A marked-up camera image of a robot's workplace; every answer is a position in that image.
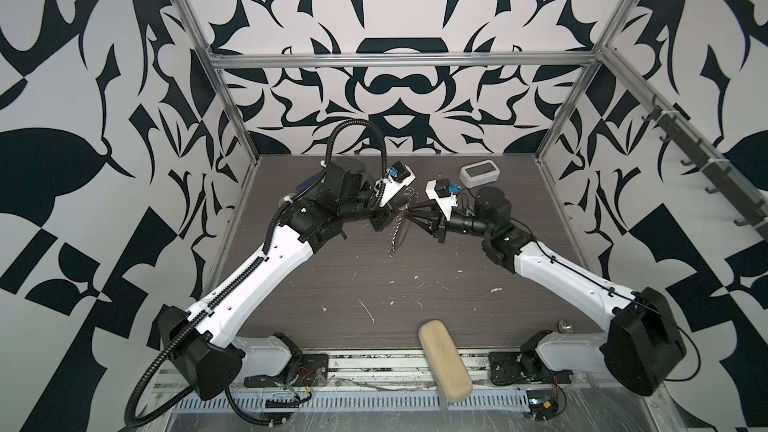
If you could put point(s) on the small circuit board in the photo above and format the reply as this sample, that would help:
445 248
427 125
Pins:
284 402
545 406

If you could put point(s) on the small circuit board left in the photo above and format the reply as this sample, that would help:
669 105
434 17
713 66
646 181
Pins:
284 402

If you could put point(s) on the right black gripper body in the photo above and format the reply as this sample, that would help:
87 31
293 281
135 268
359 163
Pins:
463 224

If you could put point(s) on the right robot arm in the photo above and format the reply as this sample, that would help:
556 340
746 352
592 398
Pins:
639 342

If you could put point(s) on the white digital clock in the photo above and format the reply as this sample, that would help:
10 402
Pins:
479 174

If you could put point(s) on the white slotted cable duct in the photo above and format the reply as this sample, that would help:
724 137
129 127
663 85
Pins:
514 401

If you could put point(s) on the black wall hook rail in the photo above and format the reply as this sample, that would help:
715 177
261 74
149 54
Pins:
724 177

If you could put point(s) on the blue book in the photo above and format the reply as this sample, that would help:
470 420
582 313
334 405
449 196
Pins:
311 182

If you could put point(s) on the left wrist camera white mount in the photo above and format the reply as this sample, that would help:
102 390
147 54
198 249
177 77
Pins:
397 177

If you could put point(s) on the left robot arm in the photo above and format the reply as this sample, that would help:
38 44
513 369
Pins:
201 340

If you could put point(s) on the beige glasses case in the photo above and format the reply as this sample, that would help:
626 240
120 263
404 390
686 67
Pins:
445 362

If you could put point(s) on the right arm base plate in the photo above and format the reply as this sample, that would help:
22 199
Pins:
513 368

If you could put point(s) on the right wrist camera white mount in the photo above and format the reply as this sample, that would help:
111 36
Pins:
444 193

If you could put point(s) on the small silver knob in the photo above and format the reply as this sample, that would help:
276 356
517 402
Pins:
564 327

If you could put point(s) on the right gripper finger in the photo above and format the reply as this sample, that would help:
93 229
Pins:
429 222
425 211

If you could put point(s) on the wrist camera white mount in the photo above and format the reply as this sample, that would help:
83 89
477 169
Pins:
444 193
397 177

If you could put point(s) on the small circuit board right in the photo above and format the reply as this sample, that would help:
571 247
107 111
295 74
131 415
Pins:
545 406

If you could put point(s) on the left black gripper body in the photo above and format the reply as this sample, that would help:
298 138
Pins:
379 214

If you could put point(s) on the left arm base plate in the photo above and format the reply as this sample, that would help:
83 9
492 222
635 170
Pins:
303 371

